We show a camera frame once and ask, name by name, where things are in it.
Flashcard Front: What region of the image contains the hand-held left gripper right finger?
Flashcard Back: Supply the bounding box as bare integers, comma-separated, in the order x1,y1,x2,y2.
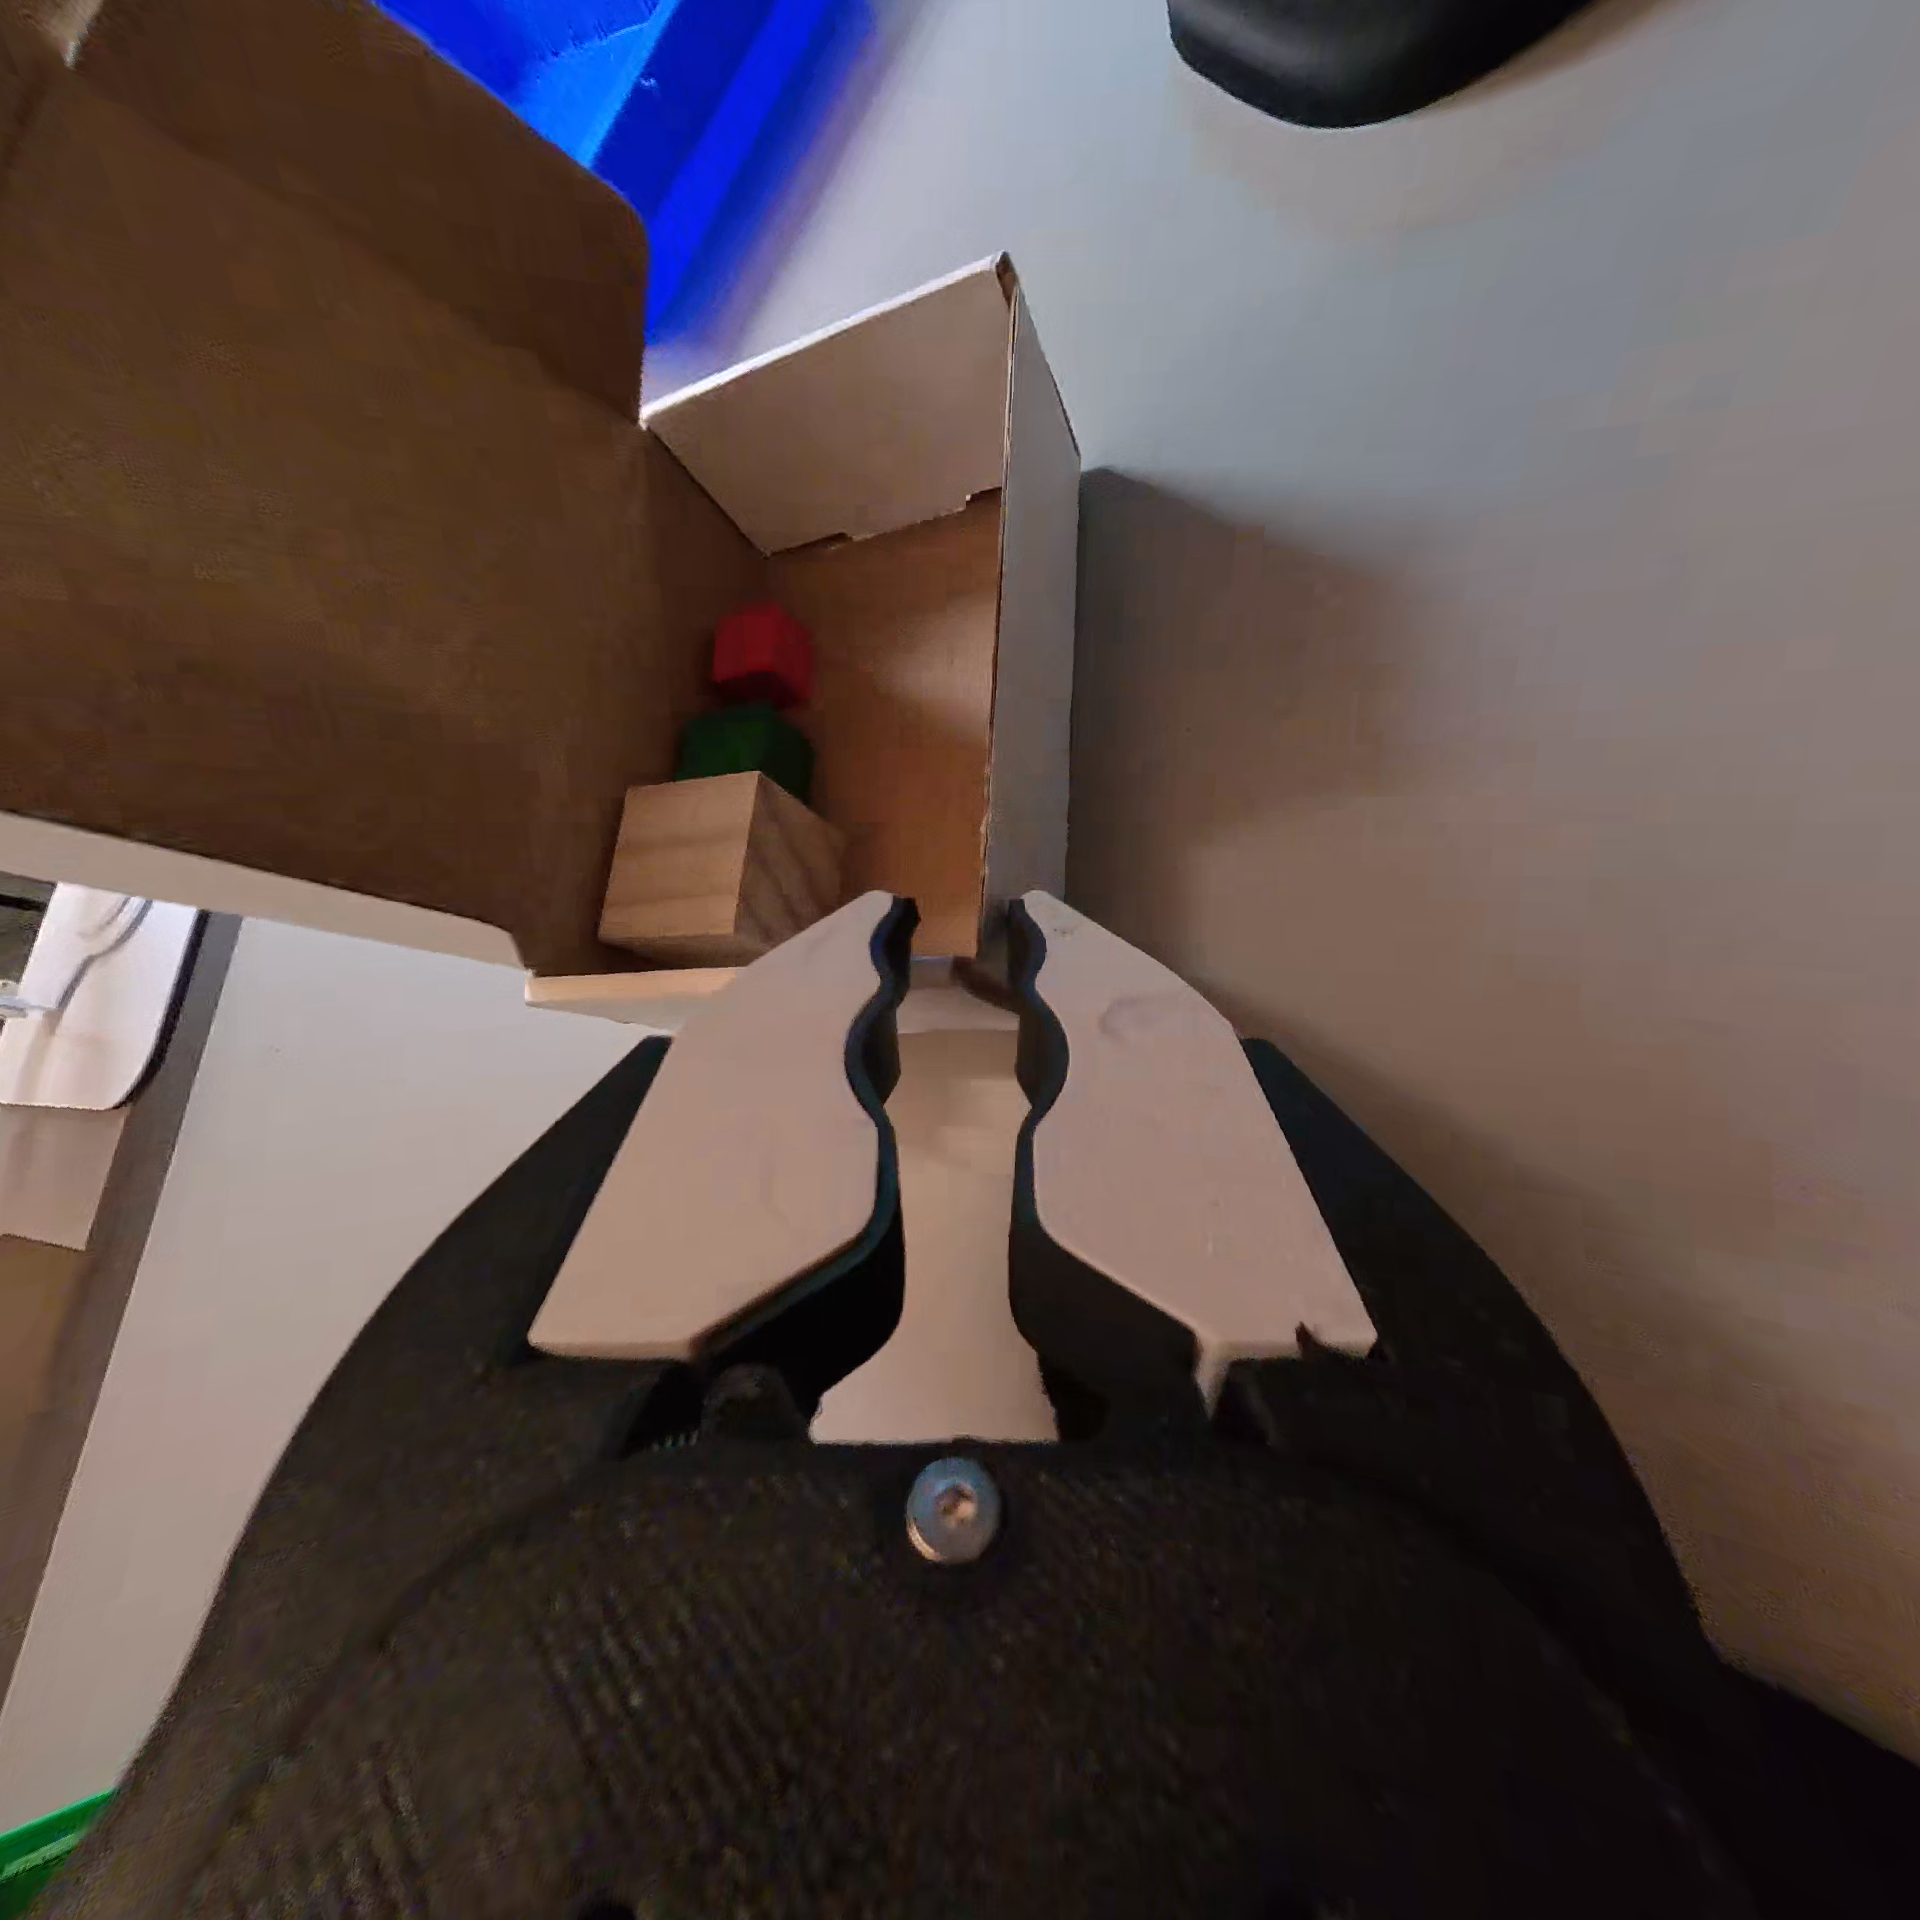
1008,891,1379,1403

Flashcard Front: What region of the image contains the green cube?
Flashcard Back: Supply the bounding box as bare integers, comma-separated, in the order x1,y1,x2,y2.
675,702,818,805

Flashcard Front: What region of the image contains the white cardboard mailer box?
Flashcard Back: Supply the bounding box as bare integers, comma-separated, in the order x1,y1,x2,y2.
0,0,1082,1445

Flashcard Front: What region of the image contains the grey desk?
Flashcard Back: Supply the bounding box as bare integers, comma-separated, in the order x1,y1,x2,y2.
0,0,1920,1920

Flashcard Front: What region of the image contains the white lamp stand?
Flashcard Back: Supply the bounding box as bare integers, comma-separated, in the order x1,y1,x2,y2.
0,884,204,1113

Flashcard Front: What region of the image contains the blue plastic bin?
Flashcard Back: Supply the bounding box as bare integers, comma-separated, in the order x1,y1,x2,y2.
376,0,880,355

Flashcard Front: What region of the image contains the green plastic bin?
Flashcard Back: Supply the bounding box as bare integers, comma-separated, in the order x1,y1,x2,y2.
0,1792,120,1884

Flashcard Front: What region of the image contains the red cube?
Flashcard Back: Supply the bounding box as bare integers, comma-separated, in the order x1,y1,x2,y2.
708,603,818,710

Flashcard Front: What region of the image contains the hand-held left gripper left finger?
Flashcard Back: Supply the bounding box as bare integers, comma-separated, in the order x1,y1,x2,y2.
529,891,921,1364

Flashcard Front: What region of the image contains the wooden cube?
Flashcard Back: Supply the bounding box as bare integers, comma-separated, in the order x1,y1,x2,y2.
597,772,849,969

